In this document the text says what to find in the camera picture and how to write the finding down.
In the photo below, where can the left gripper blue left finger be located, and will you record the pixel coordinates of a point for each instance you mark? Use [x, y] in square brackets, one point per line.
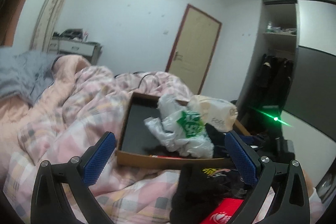
[49, 203]

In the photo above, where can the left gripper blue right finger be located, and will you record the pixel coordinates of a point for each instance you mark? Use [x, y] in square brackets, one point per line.
[290, 203]

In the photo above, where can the Face tissue paper pack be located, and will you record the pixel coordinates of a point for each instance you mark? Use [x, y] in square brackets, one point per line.
[219, 113]

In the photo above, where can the green white plastic bag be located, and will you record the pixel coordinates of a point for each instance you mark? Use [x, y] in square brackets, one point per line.
[180, 130]

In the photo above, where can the black soft cloth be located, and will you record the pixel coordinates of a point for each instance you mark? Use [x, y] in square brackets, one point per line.
[195, 197]

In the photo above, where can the wardrobe with open shelf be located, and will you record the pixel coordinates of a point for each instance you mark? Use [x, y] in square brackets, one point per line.
[294, 59]

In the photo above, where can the red snack package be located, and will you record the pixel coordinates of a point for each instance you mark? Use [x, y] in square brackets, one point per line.
[223, 213]

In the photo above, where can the black yellow shoe wipes pack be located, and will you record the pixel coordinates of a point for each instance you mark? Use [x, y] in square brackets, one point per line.
[229, 182]

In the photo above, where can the pink plaid quilt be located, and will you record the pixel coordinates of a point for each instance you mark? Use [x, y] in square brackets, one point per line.
[83, 103]

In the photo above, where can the shallow cardboard tray black liner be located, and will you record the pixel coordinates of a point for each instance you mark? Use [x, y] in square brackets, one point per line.
[137, 147]

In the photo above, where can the grey blanket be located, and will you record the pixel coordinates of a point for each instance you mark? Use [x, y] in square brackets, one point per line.
[26, 75]

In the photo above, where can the grey white desk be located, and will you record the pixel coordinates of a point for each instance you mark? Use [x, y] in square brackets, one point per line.
[89, 50]

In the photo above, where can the black printer on desk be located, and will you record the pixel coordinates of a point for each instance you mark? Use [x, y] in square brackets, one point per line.
[70, 34]

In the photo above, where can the beige door red frame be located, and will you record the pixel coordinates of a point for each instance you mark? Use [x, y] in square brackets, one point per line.
[194, 47]

